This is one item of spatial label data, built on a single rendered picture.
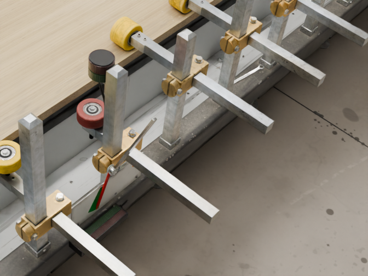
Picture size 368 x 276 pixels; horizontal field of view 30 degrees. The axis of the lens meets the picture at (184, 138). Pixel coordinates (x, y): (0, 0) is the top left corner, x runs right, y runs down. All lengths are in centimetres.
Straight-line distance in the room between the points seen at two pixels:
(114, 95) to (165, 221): 119
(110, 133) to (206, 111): 51
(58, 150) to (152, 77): 39
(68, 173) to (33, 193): 47
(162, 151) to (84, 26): 42
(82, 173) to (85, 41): 38
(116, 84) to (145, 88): 61
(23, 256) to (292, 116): 173
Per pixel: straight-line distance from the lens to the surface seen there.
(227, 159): 291
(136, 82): 207
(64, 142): 195
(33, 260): 174
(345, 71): 348
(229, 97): 177
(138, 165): 173
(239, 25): 192
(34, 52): 193
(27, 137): 140
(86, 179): 198
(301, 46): 241
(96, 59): 155
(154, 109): 218
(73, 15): 206
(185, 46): 170
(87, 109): 177
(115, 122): 162
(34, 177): 150
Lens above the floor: 218
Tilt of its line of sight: 48 degrees down
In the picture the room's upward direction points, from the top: 11 degrees clockwise
